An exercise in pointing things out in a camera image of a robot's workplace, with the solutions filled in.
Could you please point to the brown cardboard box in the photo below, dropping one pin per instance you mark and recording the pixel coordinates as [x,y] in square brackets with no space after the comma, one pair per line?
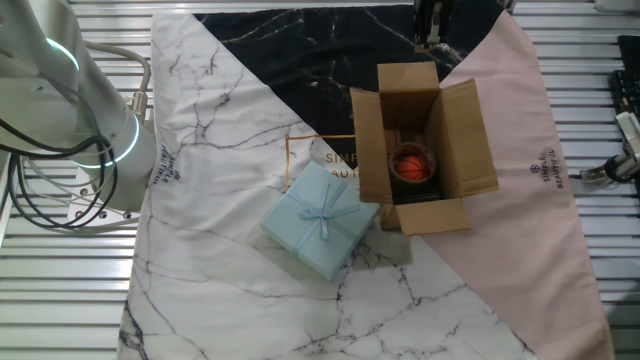
[370,150]

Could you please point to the marble and pink pattern cloth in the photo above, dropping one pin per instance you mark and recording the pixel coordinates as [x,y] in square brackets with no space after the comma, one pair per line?
[225,175]

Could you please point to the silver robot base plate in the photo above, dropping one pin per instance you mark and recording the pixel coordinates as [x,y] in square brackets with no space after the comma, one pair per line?
[80,210]

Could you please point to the light blue ribboned gift box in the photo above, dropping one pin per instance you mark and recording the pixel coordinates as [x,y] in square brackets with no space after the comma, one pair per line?
[320,220]

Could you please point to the black keyboard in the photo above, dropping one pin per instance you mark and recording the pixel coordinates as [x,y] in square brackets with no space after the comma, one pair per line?
[627,85]

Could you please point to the black ribbed object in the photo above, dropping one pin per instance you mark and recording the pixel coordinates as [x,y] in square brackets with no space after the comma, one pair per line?
[417,194]

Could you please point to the brown packing tape roll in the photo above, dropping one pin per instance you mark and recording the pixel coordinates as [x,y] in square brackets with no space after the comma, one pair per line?
[393,172]

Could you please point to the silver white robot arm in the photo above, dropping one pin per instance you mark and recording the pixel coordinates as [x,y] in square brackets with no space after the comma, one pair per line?
[75,100]

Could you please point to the silver vented camera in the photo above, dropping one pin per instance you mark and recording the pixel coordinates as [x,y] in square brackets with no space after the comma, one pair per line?
[630,132]

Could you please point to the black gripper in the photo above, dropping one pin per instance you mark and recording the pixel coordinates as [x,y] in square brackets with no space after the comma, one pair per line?
[432,7]

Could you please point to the small silver camera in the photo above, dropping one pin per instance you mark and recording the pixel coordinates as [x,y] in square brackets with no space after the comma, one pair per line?
[595,174]

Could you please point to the orange mini basketball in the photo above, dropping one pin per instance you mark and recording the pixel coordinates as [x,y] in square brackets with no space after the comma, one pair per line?
[412,169]

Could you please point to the white plastic housing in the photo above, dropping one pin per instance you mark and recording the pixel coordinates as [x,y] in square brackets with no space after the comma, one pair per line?
[617,5]

